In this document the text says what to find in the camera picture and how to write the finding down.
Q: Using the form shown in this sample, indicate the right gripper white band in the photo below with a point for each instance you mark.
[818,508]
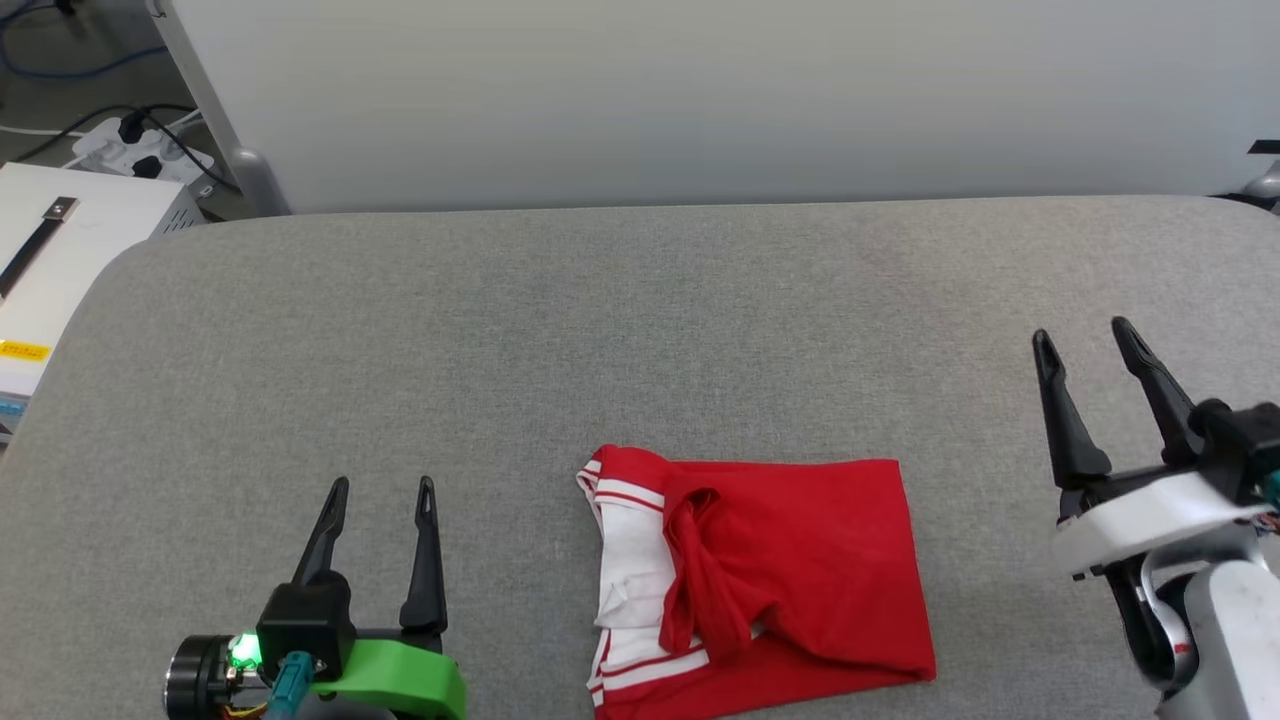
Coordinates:
[1140,520]

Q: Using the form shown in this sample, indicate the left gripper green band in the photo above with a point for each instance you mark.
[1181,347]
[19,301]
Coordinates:
[400,675]

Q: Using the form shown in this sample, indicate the red and white garment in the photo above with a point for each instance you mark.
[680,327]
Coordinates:
[800,560]

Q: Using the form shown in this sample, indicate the grey metal stand foot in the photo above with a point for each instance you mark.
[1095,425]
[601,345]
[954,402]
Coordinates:
[1268,182]

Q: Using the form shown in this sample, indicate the grey partition foot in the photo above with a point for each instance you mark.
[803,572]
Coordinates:
[260,185]

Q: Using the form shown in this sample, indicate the yellow label sticker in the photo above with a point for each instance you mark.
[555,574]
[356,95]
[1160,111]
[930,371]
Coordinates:
[22,351]

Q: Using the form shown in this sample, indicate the white box appliance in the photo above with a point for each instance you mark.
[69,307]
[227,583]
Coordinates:
[110,220]

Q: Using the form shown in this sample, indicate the white power strip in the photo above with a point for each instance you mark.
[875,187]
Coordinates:
[105,145]

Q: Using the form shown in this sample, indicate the white partition panel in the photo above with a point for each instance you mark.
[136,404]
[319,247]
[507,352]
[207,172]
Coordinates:
[700,100]

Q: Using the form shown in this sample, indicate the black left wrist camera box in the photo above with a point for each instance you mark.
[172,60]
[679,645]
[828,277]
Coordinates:
[305,620]

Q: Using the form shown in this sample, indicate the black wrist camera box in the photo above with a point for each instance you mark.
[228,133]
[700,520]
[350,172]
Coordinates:
[305,620]
[1240,445]

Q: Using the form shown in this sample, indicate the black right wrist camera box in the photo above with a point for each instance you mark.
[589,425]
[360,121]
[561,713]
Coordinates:
[1240,445]

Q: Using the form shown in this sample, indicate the teal left camera connector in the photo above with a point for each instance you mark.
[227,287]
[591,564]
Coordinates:
[290,685]

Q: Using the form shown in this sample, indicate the teal camera connector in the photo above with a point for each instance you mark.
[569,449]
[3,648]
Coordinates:
[1274,492]
[290,685]

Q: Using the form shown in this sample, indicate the teal right camera connector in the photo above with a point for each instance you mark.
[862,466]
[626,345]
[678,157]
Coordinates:
[1274,492]

